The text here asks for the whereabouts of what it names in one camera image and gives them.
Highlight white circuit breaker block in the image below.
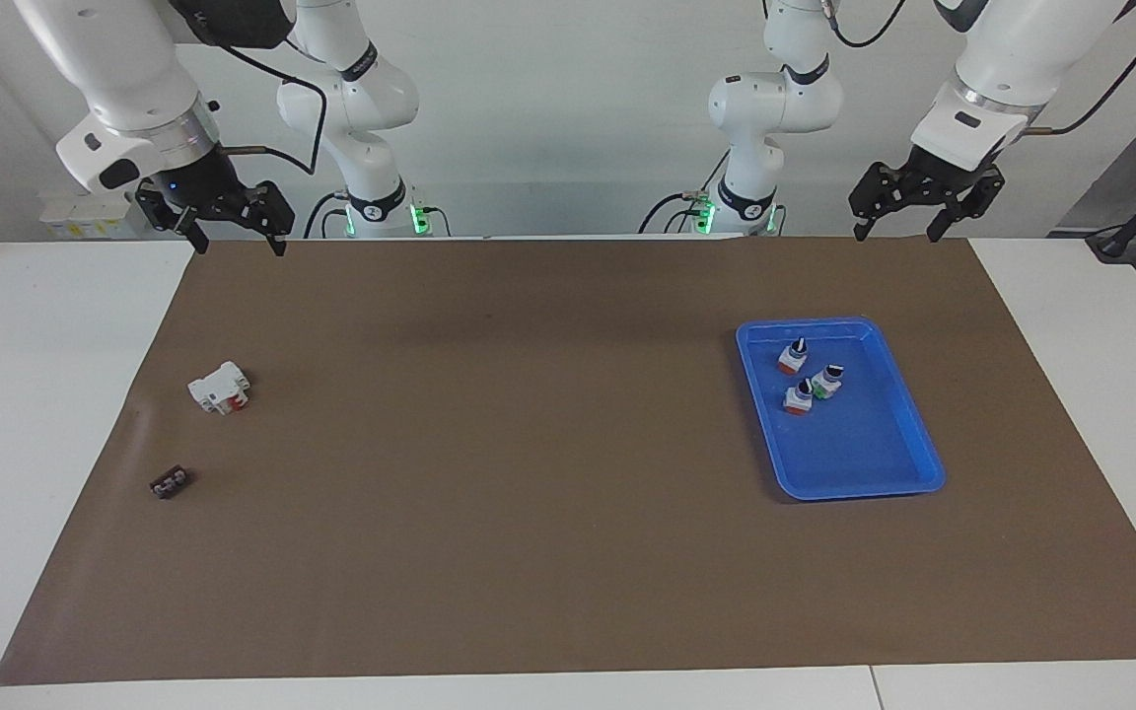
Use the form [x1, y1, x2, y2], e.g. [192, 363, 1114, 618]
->
[187, 361, 251, 416]

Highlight brown table mat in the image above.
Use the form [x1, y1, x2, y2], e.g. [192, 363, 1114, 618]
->
[0, 235, 1136, 686]

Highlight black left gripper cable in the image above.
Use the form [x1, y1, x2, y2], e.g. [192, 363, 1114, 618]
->
[1027, 0, 1136, 135]

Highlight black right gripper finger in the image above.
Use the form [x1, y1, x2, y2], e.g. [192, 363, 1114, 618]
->
[231, 180, 295, 257]
[134, 180, 209, 254]

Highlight black right base cable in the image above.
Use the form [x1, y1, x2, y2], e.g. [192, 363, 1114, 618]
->
[303, 192, 348, 239]

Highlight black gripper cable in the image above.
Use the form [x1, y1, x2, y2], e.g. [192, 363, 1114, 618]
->
[216, 37, 332, 177]
[1027, 0, 1136, 135]

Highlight black base cable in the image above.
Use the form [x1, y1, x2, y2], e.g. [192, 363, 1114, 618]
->
[638, 148, 733, 236]
[303, 192, 348, 239]

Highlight blue plastic tray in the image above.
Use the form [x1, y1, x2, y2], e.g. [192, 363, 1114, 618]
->
[736, 317, 947, 502]

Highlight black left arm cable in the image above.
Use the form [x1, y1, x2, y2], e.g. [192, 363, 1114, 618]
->
[827, 0, 916, 51]

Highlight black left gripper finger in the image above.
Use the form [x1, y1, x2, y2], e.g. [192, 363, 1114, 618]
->
[926, 168, 1006, 244]
[848, 164, 909, 242]

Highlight white box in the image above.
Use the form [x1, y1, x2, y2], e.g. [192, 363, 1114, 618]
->
[39, 190, 140, 239]

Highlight black left base cable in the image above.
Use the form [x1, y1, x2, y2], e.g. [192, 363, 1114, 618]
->
[638, 148, 733, 236]

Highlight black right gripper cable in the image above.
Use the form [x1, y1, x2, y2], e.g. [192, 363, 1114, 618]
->
[216, 37, 332, 177]

